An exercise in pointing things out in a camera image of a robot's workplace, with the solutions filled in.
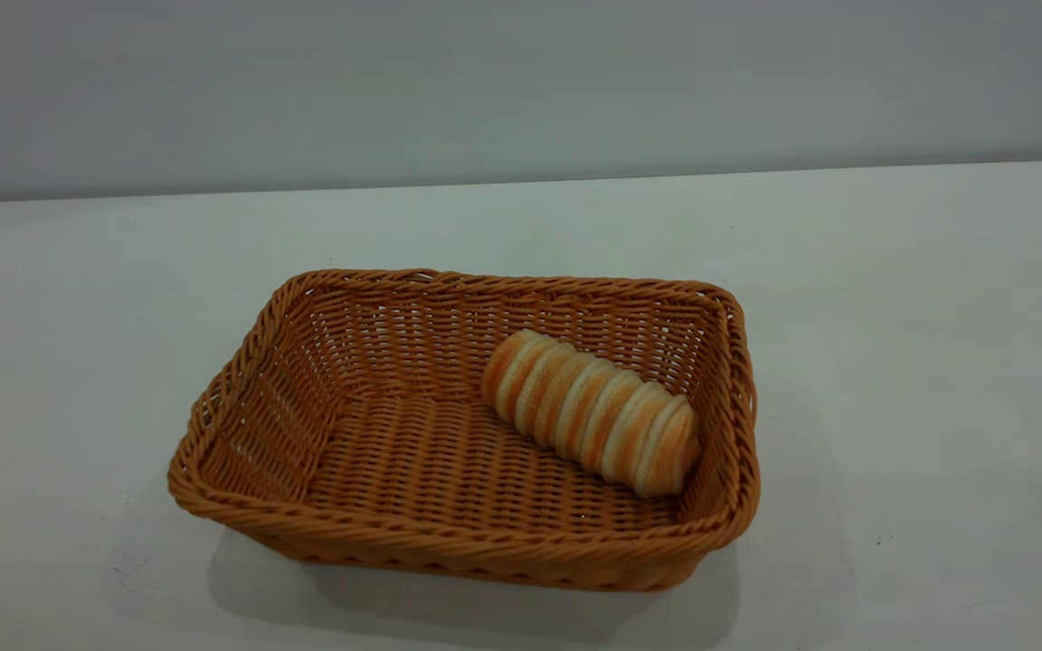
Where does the striped spiral bread roll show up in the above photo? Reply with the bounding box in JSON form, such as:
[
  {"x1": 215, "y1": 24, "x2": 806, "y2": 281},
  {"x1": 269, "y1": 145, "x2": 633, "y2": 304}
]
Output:
[{"x1": 480, "y1": 327, "x2": 704, "y2": 501}]

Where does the woven orange wicker basket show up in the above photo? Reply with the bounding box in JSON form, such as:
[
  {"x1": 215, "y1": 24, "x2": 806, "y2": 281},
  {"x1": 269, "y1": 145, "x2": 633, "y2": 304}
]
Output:
[{"x1": 166, "y1": 267, "x2": 763, "y2": 594}]

